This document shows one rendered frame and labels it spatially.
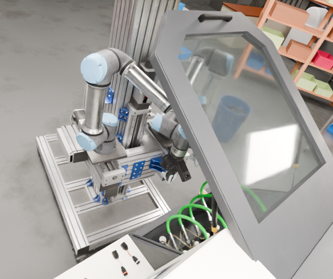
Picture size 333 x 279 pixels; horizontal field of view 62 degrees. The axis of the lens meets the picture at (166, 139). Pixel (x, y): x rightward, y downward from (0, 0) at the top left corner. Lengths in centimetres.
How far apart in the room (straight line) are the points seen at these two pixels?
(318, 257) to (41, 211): 218
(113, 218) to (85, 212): 23
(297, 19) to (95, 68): 485
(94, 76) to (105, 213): 144
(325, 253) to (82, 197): 189
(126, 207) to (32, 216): 79
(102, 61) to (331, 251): 112
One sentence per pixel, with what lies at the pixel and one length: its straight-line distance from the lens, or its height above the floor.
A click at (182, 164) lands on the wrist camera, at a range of 128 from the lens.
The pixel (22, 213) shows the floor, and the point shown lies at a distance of 269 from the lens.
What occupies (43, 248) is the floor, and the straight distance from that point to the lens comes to 251.
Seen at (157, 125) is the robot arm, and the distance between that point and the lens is 120.
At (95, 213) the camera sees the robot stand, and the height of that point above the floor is 21.
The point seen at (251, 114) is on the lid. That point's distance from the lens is 109.
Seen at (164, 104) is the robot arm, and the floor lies 154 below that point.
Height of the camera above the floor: 222
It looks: 39 degrees down
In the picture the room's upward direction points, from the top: 20 degrees clockwise
